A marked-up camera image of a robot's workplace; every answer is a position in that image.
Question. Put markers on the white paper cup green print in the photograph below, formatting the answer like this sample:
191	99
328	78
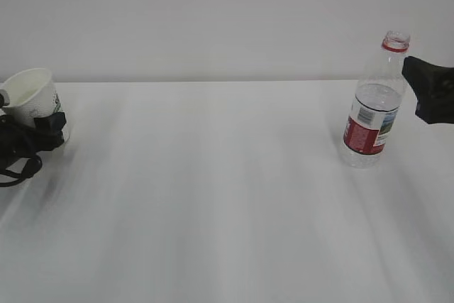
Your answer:
32	94

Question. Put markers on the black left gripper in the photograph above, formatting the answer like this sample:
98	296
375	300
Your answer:
18	143

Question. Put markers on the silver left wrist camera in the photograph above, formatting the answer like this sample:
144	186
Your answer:
4	98

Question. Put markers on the clear water bottle red label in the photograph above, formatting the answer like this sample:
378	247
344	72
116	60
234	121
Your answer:
376	102

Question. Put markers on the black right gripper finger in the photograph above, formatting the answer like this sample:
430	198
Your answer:
426	80
435	110

